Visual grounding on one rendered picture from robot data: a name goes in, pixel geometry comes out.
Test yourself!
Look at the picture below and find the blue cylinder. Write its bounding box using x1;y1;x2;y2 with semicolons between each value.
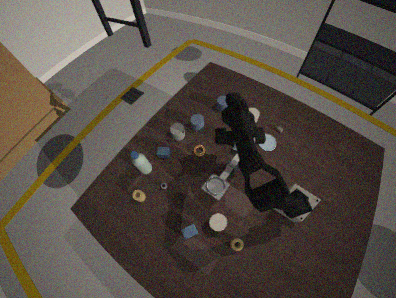
190;114;204;132
217;96;227;113

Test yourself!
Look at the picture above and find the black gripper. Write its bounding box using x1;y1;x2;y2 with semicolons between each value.
215;128;266;147

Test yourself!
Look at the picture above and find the small blue block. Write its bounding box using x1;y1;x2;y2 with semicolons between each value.
181;224;199;239
157;147;171;159

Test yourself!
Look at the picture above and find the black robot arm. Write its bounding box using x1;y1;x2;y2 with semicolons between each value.
222;92;313;219

